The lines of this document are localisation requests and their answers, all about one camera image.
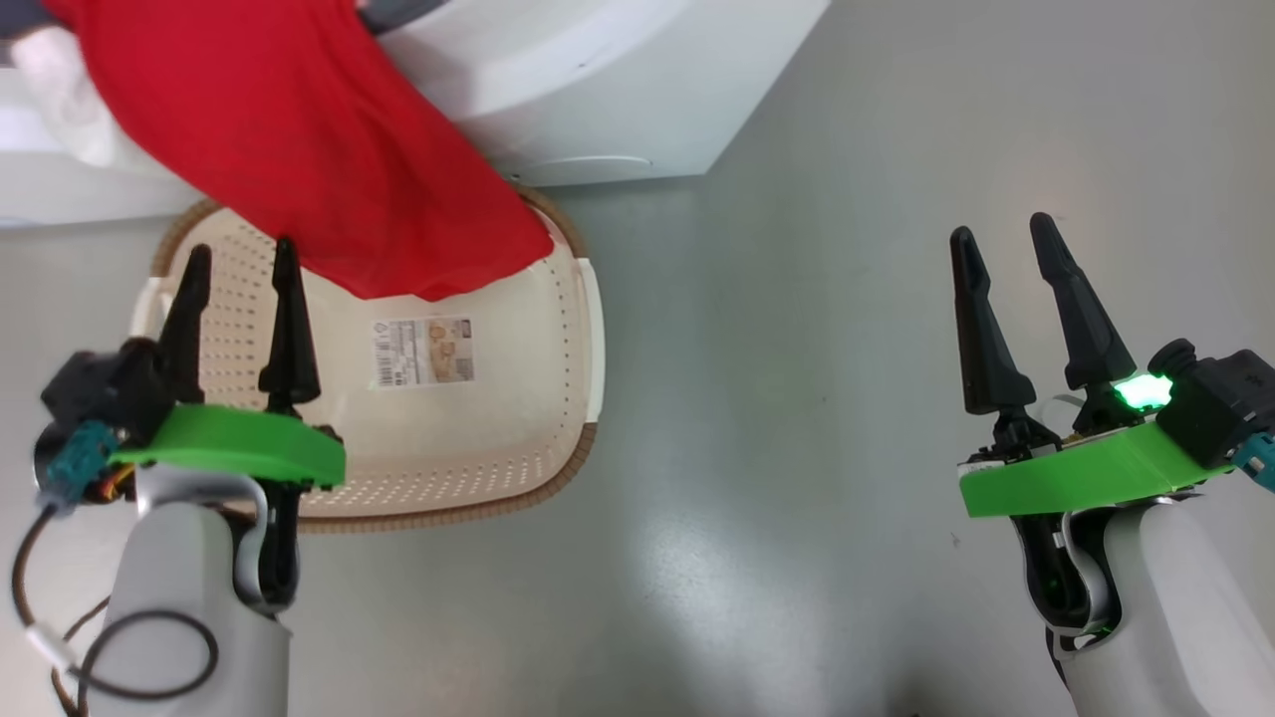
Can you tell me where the teal cable connector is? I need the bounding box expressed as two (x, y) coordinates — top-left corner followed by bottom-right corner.
(42, 418), (123, 501)
(1232, 432), (1275, 495)

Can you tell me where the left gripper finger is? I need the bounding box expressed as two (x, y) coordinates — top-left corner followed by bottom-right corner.
(258, 237), (323, 415)
(157, 244), (214, 406)

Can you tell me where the white front-load washing machine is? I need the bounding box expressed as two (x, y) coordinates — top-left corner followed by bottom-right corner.
(0, 0), (833, 228)

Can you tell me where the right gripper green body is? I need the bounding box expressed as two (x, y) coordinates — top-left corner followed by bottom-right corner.
(956, 393), (1238, 521)

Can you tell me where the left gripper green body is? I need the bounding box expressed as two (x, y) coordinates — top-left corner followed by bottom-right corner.
(108, 401), (349, 491)

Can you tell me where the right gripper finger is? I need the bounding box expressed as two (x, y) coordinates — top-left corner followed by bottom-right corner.
(948, 227), (1038, 417)
(1028, 212), (1140, 395)

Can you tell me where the white garment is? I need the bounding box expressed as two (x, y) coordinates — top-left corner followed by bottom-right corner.
(12, 24), (135, 168)

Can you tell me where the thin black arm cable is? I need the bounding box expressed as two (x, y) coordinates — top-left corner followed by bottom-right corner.
(10, 498), (220, 717)

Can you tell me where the red garment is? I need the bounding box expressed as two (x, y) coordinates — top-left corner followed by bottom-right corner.
(40, 0), (556, 303)

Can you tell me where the cream perforated laundry basket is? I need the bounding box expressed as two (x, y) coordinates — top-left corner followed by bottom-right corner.
(129, 184), (607, 534)

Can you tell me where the paper label inside basket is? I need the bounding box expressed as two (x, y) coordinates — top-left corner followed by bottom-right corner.
(373, 316), (476, 390)

